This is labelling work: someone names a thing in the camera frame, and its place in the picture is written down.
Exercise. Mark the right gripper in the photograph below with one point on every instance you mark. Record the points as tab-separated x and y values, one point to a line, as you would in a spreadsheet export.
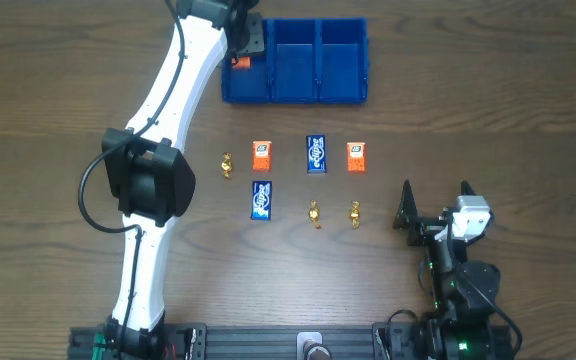
425	231

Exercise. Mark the gold candy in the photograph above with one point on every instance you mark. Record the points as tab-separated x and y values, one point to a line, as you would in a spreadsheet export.
354	214
314	214
226	165

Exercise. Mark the orange candy box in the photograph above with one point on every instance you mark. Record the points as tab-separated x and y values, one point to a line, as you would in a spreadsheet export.
356	157
242	63
262	156

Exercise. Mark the blue candy pack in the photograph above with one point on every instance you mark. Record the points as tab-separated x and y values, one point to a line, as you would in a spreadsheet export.
261	200
316	154

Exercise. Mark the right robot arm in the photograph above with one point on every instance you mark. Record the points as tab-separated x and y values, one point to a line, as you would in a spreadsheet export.
478	285

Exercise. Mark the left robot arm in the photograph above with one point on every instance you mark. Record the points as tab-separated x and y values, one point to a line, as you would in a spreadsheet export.
188	75

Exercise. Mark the blue tray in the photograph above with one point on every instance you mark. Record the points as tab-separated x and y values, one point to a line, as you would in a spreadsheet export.
295	70

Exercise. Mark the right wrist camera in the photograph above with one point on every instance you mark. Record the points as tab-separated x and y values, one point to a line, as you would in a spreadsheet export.
470	217

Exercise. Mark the mounting rail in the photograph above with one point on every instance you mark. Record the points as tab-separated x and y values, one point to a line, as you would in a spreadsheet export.
258	342

